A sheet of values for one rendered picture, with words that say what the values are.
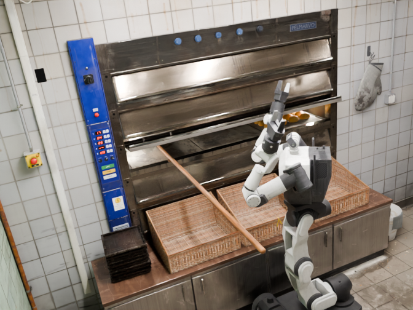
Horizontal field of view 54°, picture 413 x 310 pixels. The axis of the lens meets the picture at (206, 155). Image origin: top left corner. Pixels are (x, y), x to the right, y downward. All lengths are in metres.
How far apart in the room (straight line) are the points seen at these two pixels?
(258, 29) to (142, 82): 0.95
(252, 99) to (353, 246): 1.48
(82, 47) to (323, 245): 2.31
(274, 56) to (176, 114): 0.90
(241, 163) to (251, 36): 1.00
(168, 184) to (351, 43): 1.92
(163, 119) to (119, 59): 0.52
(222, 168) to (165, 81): 0.86
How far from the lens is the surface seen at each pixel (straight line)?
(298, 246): 2.72
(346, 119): 3.86
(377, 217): 3.71
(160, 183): 3.14
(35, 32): 2.77
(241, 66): 3.15
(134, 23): 2.85
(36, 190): 2.99
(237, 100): 3.19
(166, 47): 2.93
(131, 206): 3.15
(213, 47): 3.06
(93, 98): 2.81
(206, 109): 3.08
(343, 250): 3.61
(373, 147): 4.20
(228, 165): 3.31
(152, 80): 2.91
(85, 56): 2.77
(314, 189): 2.48
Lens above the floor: 2.35
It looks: 22 degrees down
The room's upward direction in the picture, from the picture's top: 7 degrees counter-clockwise
